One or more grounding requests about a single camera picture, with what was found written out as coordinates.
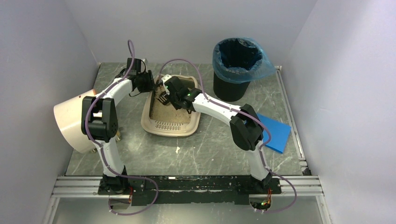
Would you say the black litter scoop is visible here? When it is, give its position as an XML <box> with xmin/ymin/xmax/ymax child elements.
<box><xmin>157</xmin><ymin>91</ymin><xmax>170</xmax><ymax>105</ymax></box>

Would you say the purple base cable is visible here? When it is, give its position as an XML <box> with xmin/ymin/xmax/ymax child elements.
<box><xmin>107</xmin><ymin>188</ymin><xmax>159</xmax><ymax>217</ymax></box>
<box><xmin>254</xmin><ymin>173</ymin><xmax>297</xmax><ymax>214</ymax></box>

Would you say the blue plastic bin liner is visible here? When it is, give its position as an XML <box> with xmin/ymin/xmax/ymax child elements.
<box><xmin>212</xmin><ymin>37</ymin><xmax>276</xmax><ymax>84</ymax></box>

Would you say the cat litter pile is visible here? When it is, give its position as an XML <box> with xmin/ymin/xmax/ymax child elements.
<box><xmin>150</xmin><ymin>85</ymin><xmax>191</xmax><ymax>123</ymax></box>

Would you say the black trash bin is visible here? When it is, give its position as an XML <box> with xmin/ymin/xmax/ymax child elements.
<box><xmin>213</xmin><ymin>72</ymin><xmax>250</xmax><ymax>102</ymax></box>

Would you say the beige cylindrical container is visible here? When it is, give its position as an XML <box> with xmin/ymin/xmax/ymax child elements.
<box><xmin>53</xmin><ymin>89</ymin><xmax>121</xmax><ymax>154</ymax></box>

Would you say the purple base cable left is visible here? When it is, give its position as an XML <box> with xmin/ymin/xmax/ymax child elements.
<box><xmin>107</xmin><ymin>188</ymin><xmax>159</xmax><ymax>217</ymax></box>

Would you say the blue sheet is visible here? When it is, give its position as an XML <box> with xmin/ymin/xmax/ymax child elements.
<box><xmin>257</xmin><ymin>114</ymin><xmax>291</xmax><ymax>154</ymax></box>

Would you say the aluminium frame rail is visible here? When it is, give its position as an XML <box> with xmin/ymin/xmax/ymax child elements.
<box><xmin>51</xmin><ymin>65</ymin><xmax>325</xmax><ymax>198</ymax></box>

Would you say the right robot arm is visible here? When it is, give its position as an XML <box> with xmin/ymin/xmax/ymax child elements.
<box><xmin>161</xmin><ymin>75</ymin><xmax>272</xmax><ymax>187</ymax></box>

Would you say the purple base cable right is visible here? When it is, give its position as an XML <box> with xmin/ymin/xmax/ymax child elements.
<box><xmin>254</xmin><ymin>173</ymin><xmax>297</xmax><ymax>214</ymax></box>

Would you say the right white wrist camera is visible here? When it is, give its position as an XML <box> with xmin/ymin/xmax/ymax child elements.
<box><xmin>161</xmin><ymin>74</ymin><xmax>172</xmax><ymax>86</ymax></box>

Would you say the beige litter box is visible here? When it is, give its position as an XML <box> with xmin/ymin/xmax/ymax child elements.
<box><xmin>141</xmin><ymin>84</ymin><xmax>201</xmax><ymax>137</ymax></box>

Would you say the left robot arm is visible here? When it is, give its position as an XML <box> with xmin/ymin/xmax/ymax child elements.
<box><xmin>81</xmin><ymin>58</ymin><xmax>155</xmax><ymax>195</ymax></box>

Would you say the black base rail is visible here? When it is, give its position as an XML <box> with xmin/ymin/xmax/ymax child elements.
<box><xmin>98</xmin><ymin>175</ymin><xmax>282</xmax><ymax>206</ymax></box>

